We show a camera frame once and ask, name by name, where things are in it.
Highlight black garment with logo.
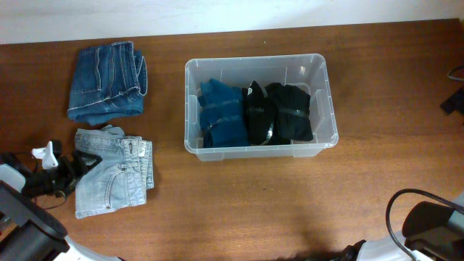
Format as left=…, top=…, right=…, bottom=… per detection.
left=242, top=81, right=283, bottom=146

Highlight clear plastic storage bin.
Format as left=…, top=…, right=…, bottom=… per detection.
left=184, top=54, right=339, bottom=162

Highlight small black garment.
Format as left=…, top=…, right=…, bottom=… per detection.
left=265, top=83, right=313, bottom=141

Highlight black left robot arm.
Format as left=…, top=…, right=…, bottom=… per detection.
left=1, top=150, right=122, bottom=261

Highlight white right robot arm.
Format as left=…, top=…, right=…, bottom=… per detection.
left=338, top=188, right=463, bottom=260

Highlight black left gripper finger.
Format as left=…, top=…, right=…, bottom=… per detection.
left=54, top=175, right=83, bottom=198
left=72, top=150, right=102, bottom=170

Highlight light blue jeans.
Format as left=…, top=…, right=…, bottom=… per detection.
left=75, top=125, right=154, bottom=219

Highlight blue garment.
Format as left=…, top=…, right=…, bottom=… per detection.
left=198, top=78, right=249, bottom=148

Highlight dark blue jeans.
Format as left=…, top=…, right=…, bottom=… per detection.
left=67, top=41, right=148, bottom=125

